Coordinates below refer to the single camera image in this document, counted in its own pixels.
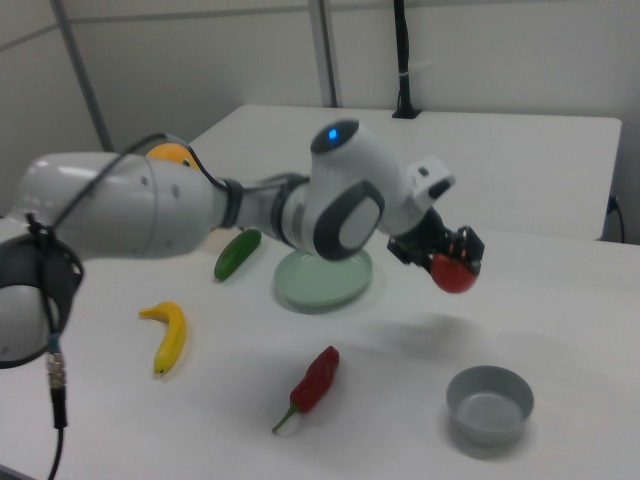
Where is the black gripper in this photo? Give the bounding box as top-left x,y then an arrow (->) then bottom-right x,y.
387,207 -> 487,275

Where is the red apple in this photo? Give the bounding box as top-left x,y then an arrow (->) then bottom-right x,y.
430,252 -> 479,295

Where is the grey bowl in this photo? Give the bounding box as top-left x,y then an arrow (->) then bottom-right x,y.
445,365 -> 535,446

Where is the pale green plate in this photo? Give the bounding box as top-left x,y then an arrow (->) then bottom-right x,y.
272,248 -> 375,309

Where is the red chili pepper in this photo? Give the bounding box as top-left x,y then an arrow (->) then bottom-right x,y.
271,345 -> 341,435

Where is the green cucumber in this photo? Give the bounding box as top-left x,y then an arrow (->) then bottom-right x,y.
213,228 -> 263,282

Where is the yellow banana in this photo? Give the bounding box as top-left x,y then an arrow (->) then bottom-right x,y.
138,300 -> 188,376

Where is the orange plush dinosaur toy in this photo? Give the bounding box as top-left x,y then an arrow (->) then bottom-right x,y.
145,142 -> 202,173

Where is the black wall power cable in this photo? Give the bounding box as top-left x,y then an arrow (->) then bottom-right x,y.
606,194 -> 627,244

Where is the black camera stand pole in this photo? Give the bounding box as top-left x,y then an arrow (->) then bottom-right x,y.
391,0 -> 424,120

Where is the grey partition post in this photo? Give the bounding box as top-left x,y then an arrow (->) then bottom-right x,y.
49,0 -> 114,152
307,0 -> 344,109

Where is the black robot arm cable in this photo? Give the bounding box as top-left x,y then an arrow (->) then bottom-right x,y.
25,131 -> 235,480

